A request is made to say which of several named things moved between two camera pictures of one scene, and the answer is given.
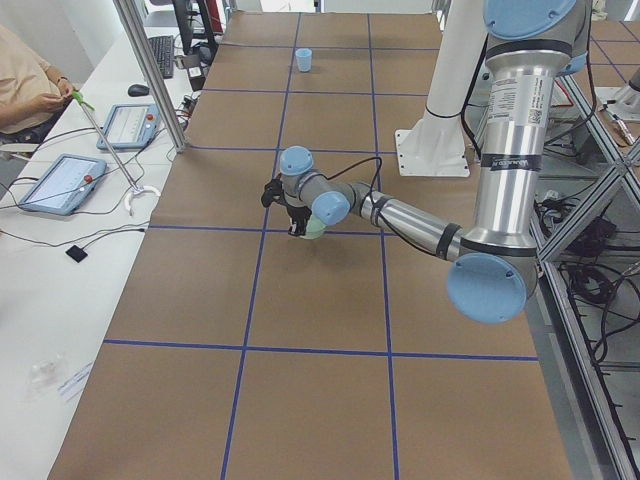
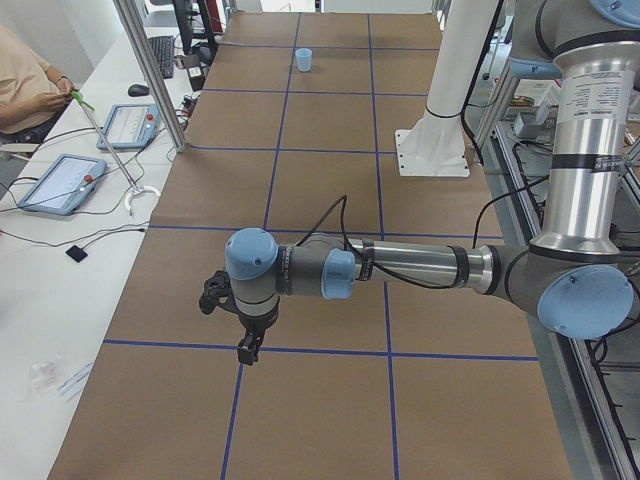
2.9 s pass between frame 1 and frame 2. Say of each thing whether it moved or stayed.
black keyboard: stayed
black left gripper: moved
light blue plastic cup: stayed
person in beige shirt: stayed
